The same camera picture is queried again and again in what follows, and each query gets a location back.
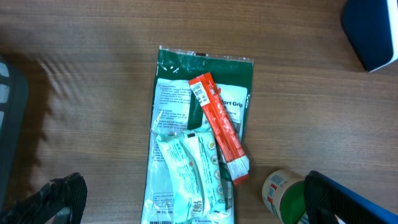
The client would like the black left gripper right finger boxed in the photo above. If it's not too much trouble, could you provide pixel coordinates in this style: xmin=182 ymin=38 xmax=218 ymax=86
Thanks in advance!
xmin=304 ymin=170 xmax=397 ymax=224

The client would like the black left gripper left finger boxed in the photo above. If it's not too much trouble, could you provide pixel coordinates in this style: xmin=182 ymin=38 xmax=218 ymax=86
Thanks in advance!
xmin=1 ymin=172 xmax=88 ymax=224

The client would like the red-lidded white cup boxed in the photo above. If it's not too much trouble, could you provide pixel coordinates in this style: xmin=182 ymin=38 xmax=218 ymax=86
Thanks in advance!
xmin=262 ymin=169 xmax=310 ymax=224

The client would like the red stick sachet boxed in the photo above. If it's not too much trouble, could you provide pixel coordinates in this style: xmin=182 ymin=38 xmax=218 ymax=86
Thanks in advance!
xmin=188 ymin=72 xmax=249 ymax=185

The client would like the light teal wipes packet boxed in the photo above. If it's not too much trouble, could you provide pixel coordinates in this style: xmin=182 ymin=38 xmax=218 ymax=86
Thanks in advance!
xmin=156 ymin=124 xmax=227 ymax=223

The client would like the green 3M glove package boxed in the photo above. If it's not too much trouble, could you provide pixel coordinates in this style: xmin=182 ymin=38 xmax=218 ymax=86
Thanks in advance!
xmin=141 ymin=46 xmax=254 ymax=223

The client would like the white barcode scanner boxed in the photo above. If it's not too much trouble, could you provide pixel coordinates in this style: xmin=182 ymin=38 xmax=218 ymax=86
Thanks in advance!
xmin=341 ymin=0 xmax=397 ymax=72

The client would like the grey plastic mesh basket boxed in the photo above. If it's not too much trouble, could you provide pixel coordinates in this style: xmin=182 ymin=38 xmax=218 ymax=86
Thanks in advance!
xmin=1 ymin=58 xmax=29 ymax=205

